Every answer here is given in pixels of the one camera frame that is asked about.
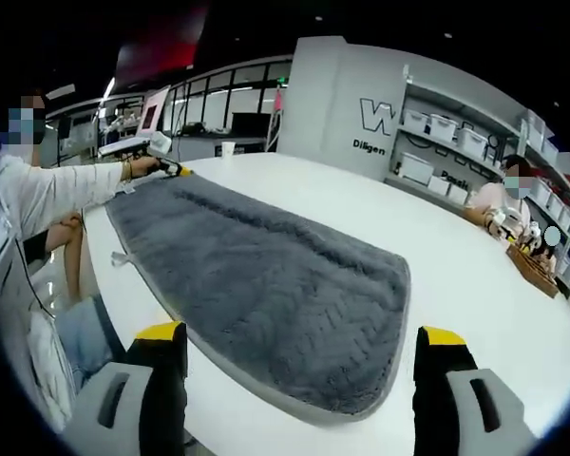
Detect grey plush towel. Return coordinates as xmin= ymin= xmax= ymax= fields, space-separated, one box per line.
xmin=104 ymin=173 xmax=412 ymax=427

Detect person's left hand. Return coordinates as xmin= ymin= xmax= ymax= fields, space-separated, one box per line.
xmin=122 ymin=155 xmax=162 ymax=182

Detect white presentation screen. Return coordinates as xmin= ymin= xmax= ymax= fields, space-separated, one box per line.
xmin=137 ymin=86 xmax=172 ymax=138

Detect person's legs blue jeans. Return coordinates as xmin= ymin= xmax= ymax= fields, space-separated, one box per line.
xmin=45 ymin=213 xmax=123 ymax=389

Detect black computer monitor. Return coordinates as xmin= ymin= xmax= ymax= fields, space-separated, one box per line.
xmin=231 ymin=112 xmax=272 ymax=138

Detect person's torso white shirt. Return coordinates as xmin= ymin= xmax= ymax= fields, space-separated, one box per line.
xmin=0 ymin=154 xmax=77 ymax=419

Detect brown wooden tray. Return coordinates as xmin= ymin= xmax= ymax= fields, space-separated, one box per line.
xmin=505 ymin=241 xmax=561 ymax=299

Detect white chest-worn device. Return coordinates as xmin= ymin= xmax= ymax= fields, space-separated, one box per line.
xmin=0 ymin=208 xmax=18 ymax=286

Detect row of white storage bins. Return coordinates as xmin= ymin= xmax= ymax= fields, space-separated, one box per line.
xmin=398 ymin=107 xmax=570 ymax=295

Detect grey metal storage shelf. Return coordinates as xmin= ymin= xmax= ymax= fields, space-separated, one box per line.
xmin=384 ymin=64 xmax=570 ymax=329

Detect black cable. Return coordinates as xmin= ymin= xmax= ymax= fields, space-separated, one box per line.
xmin=13 ymin=237 xmax=57 ymax=320

